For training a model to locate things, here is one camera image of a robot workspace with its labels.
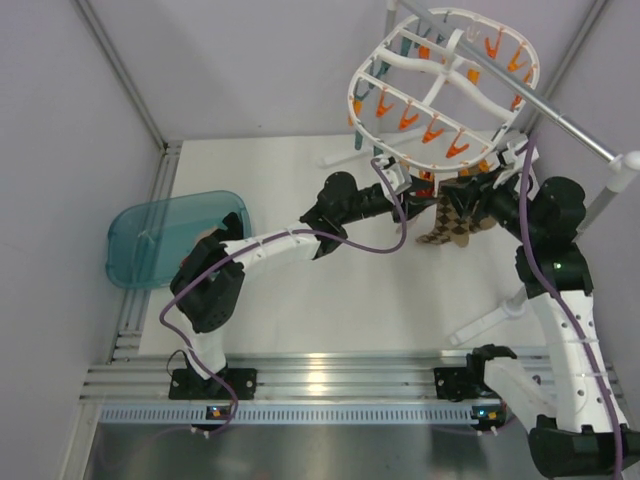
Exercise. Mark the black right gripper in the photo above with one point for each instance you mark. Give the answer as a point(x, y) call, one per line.
point(477, 187)

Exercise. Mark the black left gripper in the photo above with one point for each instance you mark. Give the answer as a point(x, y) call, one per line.
point(411, 204)

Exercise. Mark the brown argyle sock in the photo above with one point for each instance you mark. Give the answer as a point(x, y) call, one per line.
point(449, 227)

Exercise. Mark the white round clip hanger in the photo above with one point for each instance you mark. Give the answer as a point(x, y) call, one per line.
point(420, 99)

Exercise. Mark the beige red patterned sock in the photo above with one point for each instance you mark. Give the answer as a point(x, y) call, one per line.
point(206, 233)

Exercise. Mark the beige sock with red cuff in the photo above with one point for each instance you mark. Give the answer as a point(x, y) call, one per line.
point(407, 220)

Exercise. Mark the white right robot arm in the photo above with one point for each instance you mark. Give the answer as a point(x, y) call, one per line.
point(580, 430)

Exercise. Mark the metal drying rack stand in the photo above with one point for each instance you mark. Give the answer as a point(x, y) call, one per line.
point(625, 170)

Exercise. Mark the black sock in basket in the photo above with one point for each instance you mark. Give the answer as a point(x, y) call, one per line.
point(234, 227)

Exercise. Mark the teal plastic basket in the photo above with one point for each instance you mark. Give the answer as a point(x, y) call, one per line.
point(148, 242)

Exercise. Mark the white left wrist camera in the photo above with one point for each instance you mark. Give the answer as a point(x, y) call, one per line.
point(396, 176)

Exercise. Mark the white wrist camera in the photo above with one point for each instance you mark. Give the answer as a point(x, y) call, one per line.
point(396, 176)
point(513, 155)

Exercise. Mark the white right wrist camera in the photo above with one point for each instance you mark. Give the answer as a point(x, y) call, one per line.
point(513, 155)

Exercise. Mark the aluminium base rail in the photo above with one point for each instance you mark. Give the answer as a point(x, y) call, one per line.
point(306, 389)

